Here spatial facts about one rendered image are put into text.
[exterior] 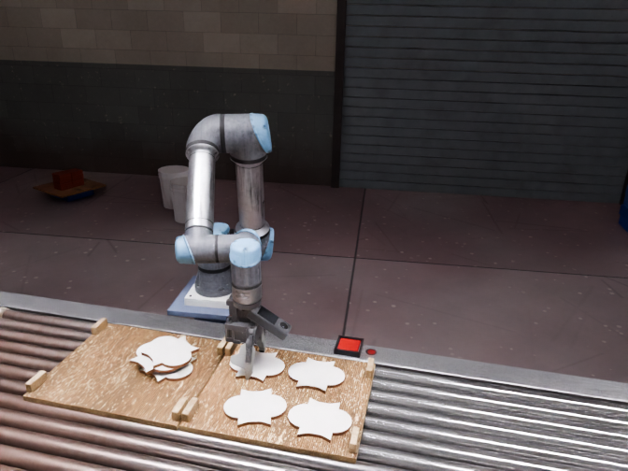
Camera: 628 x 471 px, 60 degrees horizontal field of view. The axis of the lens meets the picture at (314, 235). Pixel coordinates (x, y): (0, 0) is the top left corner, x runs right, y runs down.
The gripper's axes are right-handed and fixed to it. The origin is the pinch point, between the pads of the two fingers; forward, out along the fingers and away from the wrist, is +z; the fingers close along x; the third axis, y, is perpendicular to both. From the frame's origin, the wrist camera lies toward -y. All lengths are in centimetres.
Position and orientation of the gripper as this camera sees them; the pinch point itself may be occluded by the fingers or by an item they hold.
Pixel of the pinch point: (257, 364)
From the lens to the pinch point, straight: 149.7
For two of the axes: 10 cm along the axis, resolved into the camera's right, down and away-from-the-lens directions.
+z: -0.1, 9.2, 3.8
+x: -2.3, 3.7, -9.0
